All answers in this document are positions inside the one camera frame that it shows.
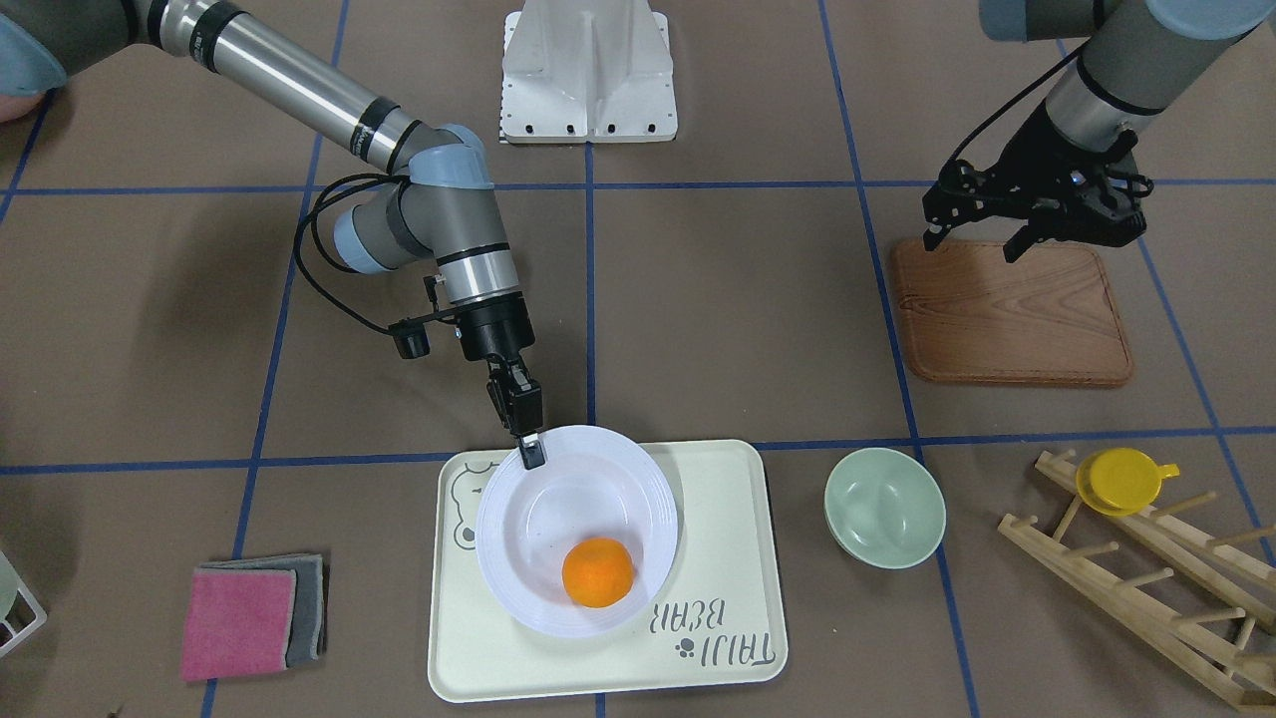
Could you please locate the light green bowl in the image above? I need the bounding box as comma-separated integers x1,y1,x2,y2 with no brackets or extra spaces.
823,448,948,569

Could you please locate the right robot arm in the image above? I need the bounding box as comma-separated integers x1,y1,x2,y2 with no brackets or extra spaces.
3,1,545,469

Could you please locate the brown wooden tray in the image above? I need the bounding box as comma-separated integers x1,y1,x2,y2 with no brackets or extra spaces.
888,238,1134,388

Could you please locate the white round plate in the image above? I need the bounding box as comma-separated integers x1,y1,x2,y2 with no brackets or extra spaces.
473,426,680,639

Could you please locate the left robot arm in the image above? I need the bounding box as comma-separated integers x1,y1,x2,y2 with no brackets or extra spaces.
923,1,1273,261

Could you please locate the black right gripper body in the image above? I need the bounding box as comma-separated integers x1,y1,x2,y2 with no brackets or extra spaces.
389,293,544,434

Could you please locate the pink and grey cloth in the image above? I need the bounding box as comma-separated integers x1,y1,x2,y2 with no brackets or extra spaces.
179,553,325,682

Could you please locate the wooden peg drying rack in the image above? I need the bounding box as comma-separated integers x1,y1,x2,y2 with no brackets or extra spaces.
988,445,1273,717

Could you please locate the orange fruit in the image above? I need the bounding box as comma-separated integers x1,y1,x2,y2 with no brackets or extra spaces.
560,537,635,608

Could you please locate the cream bear tray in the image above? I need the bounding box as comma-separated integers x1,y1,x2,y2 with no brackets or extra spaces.
427,440,789,703

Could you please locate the white wire cup rack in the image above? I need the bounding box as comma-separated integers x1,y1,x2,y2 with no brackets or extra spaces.
1,576,48,657

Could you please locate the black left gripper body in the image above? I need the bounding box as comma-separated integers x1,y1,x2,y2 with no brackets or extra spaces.
923,105,1154,247

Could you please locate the green plastic cup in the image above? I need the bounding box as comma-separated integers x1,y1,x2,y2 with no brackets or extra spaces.
0,551,20,619

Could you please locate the yellow mug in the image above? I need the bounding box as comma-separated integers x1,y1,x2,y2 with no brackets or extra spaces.
1073,448,1180,517

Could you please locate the pink bowl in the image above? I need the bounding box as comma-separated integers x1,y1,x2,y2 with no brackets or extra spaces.
0,94,46,124

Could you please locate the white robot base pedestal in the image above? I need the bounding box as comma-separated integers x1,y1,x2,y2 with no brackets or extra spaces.
498,1,679,145

